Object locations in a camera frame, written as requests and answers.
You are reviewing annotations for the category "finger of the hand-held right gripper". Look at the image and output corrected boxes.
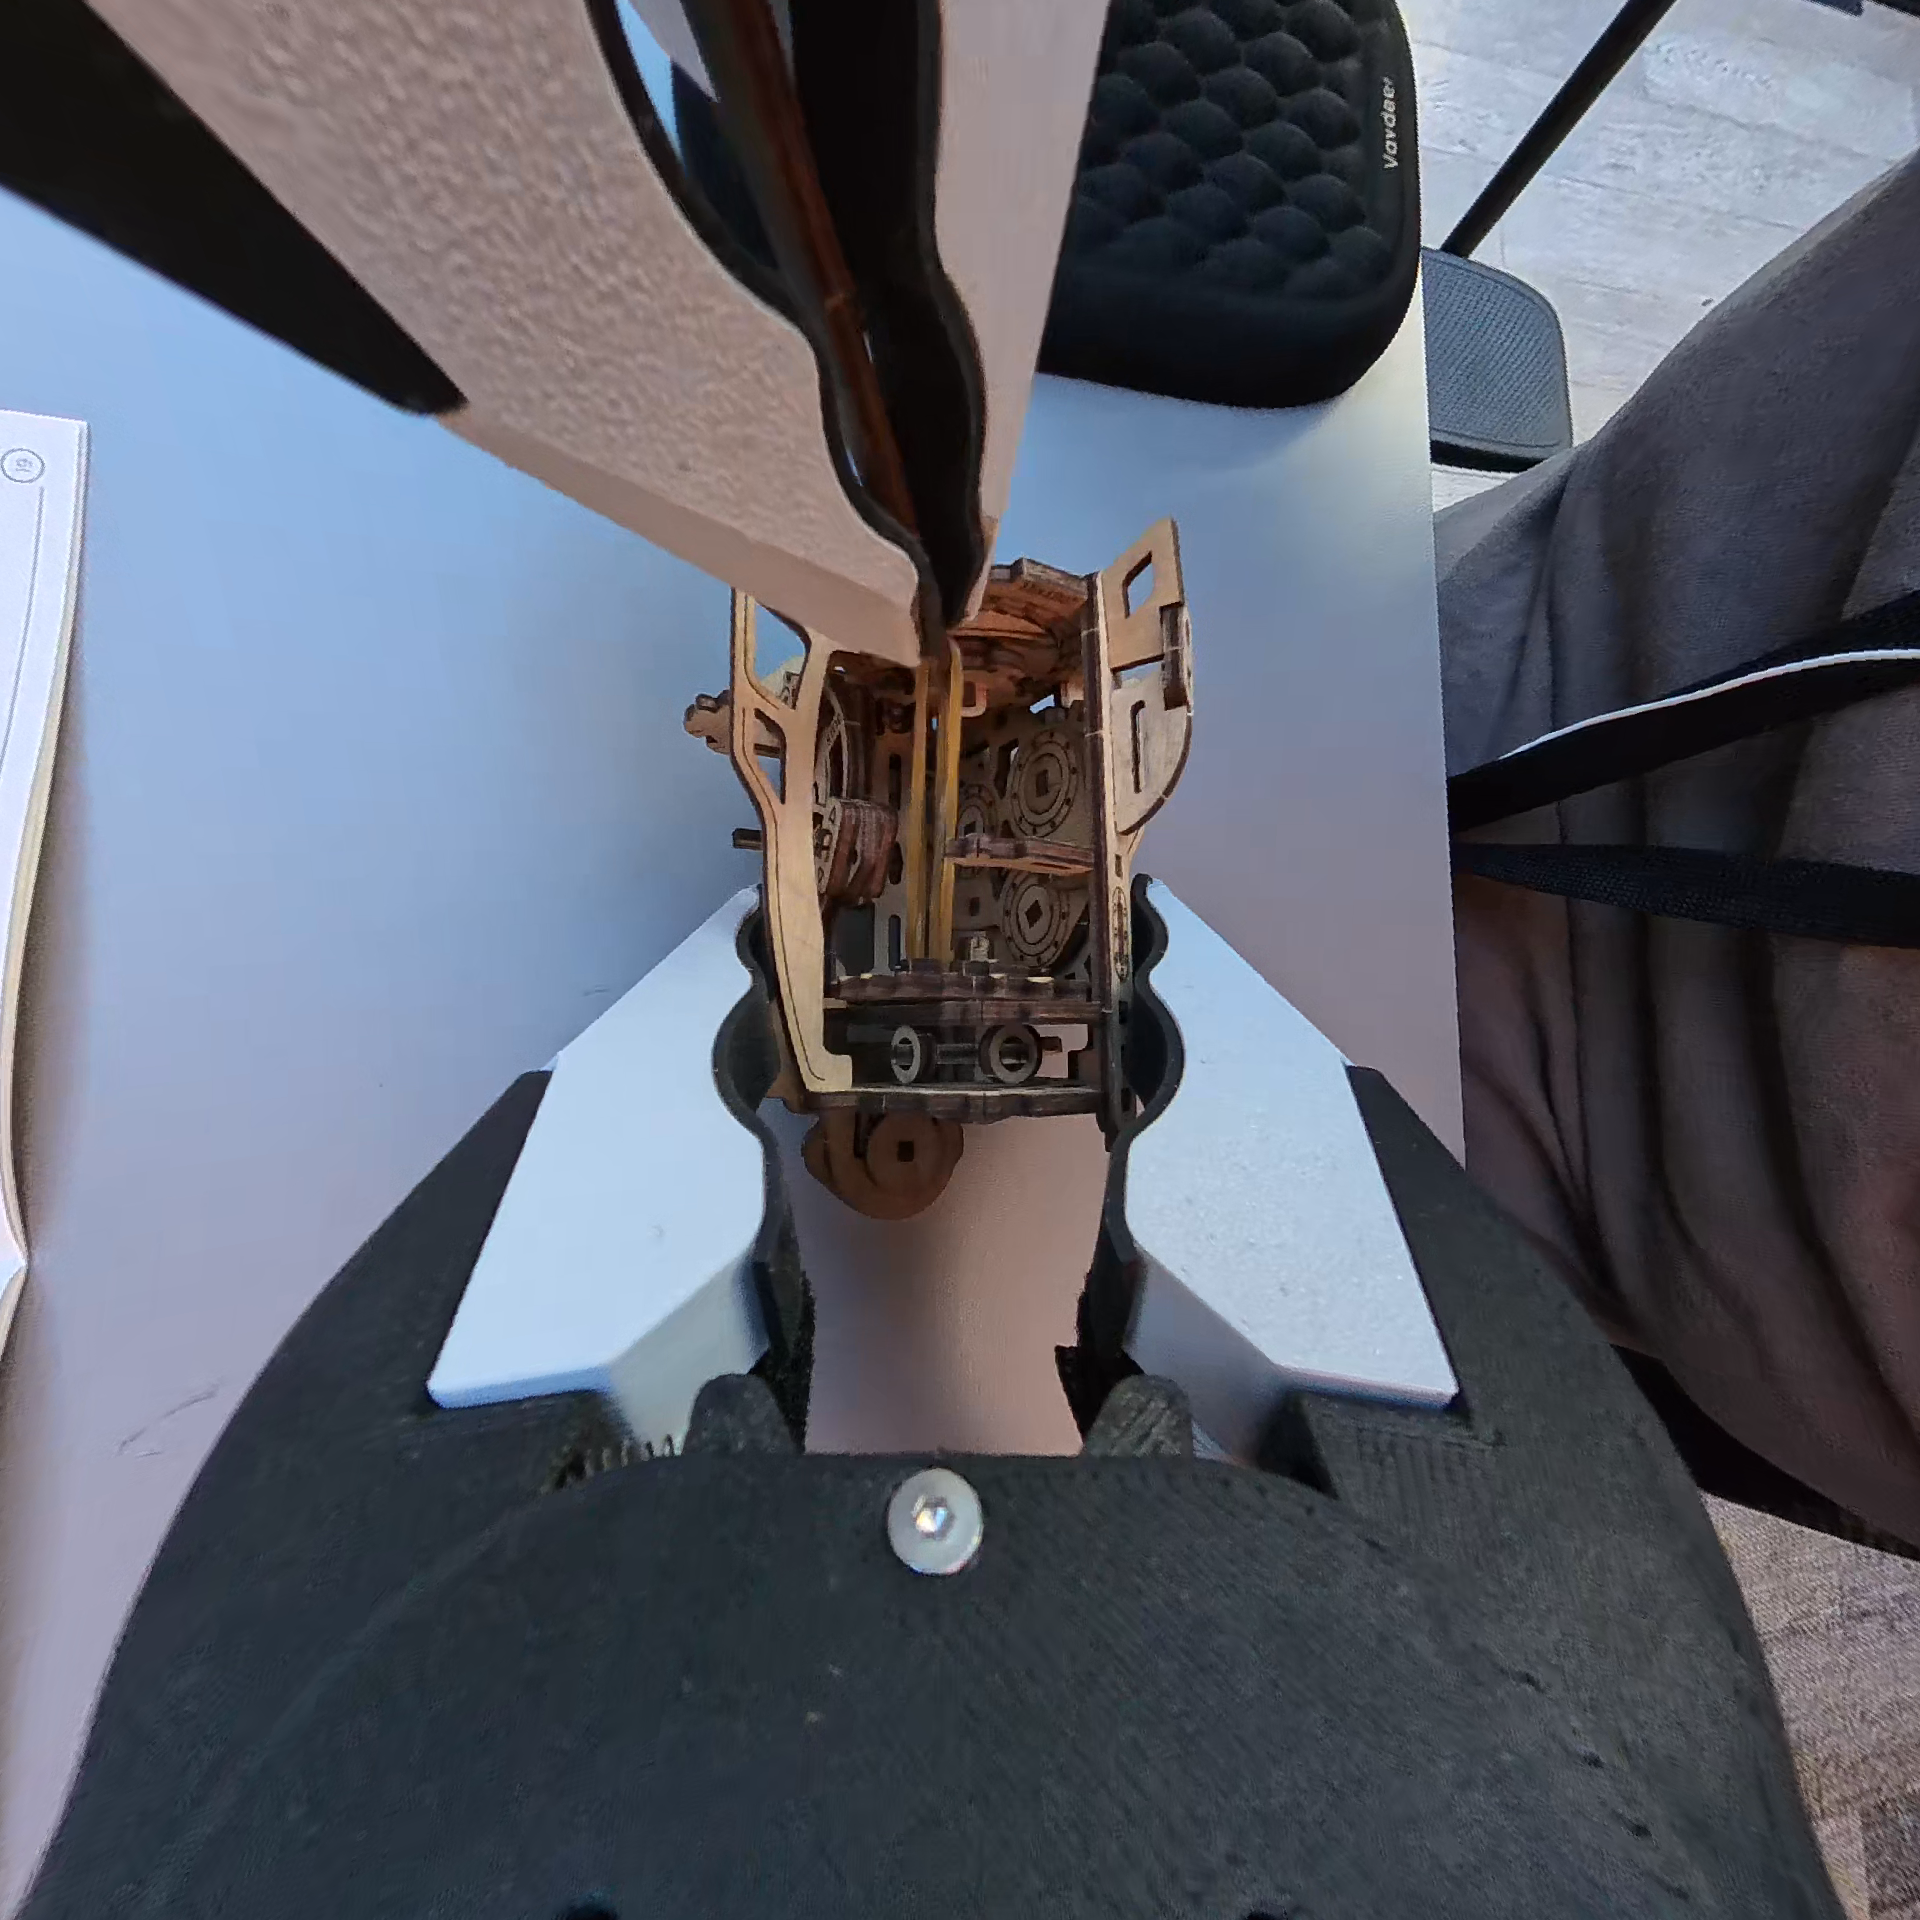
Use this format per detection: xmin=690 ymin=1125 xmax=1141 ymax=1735
xmin=790 ymin=0 xmax=1114 ymax=634
xmin=82 ymin=0 xmax=922 ymax=663

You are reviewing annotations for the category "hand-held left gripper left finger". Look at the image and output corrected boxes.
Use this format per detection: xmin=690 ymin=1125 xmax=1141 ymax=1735
xmin=423 ymin=885 xmax=811 ymax=1412

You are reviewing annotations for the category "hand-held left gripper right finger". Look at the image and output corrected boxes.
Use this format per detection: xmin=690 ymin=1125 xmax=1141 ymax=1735
xmin=1098 ymin=874 xmax=1466 ymax=1451

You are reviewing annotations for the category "wooden mechanical model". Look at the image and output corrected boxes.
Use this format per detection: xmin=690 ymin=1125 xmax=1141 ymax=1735
xmin=686 ymin=517 xmax=1198 ymax=1221

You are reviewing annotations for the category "yellow rubber band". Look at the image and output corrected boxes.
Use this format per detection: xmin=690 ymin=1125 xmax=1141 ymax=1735
xmin=899 ymin=645 xmax=968 ymax=964

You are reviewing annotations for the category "black padded wrist rest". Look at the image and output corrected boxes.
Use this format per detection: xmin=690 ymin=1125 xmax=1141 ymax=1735
xmin=1035 ymin=0 xmax=1424 ymax=408

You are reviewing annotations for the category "printed instruction booklet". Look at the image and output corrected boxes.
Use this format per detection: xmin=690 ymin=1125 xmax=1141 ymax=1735
xmin=0 ymin=407 xmax=88 ymax=1336

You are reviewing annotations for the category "black mesh chair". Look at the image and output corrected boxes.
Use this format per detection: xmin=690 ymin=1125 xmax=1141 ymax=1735
xmin=1421 ymin=0 xmax=1672 ymax=470

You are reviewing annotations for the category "black webbing strap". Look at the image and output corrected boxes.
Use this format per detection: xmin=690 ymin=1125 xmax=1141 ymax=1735
xmin=1451 ymin=839 xmax=1920 ymax=951
xmin=1447 ymin=592 xmax=1920 ymax=834

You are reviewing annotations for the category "white thin cable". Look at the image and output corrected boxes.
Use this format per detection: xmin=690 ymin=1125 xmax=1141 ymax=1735
xmin=1498 ymin=645 xmax=1920 ymax=758

